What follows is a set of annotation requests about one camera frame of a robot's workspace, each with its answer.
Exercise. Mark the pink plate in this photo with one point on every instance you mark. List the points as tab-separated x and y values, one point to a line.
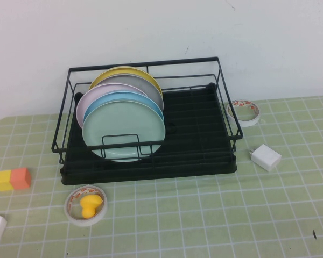
88	102

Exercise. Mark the orange cube block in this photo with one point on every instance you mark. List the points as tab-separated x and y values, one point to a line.
20	178

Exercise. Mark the white USB charger plug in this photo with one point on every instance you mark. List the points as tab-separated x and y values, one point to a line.
266	157

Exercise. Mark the blue plate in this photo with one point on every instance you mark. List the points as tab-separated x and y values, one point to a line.
123	98

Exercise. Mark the yellow rubber duck toy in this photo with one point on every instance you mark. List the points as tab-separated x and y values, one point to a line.
87	207

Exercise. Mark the black plastic drip tray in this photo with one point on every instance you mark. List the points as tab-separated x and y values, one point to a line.
150	176

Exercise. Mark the grey plate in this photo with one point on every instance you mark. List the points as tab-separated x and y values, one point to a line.
145	86

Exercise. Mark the yellow plate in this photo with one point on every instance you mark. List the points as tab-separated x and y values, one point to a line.
115	71

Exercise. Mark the yellow cube block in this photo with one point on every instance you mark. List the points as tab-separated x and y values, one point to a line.
2	180

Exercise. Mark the mint green plate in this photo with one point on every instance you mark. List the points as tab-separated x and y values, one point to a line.
123	123

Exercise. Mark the white double-sided tape roll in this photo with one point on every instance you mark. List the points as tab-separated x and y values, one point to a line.
247	123
82	222

